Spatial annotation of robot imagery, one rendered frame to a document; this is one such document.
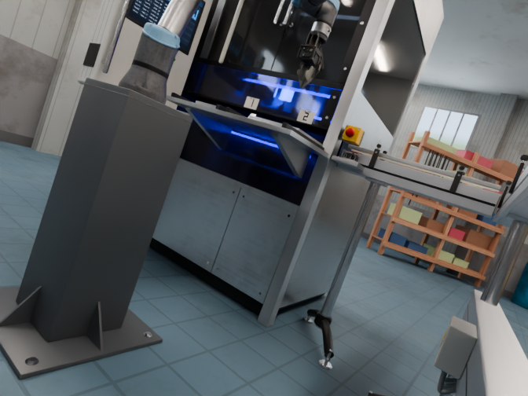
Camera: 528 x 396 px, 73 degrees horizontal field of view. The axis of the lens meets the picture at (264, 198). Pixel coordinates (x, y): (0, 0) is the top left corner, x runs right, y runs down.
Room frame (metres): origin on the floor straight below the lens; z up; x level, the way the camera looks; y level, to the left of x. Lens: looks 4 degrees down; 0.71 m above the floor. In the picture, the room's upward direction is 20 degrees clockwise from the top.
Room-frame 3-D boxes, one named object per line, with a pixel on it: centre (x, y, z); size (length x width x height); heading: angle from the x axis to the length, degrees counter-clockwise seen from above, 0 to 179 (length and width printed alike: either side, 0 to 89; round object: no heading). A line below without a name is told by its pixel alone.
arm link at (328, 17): (1.50, 0.02, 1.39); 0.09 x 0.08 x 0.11; 113
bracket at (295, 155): (1.58, -0.04, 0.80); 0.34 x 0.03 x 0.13; 150
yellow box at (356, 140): (1.66, -0.29, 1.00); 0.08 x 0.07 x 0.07; 150
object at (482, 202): (1.64, -0.61, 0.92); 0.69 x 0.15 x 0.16; 60
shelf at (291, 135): (1.71, 0.17, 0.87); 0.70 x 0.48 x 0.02; 60
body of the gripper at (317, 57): (1.50, 0.02, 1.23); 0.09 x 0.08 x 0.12; 150
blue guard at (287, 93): (2.19, 0.66, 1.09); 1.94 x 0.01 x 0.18; 60
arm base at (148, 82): (1.16, 0.48, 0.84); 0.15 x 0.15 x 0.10
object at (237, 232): (2.62, 0.41, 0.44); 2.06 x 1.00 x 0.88; 60
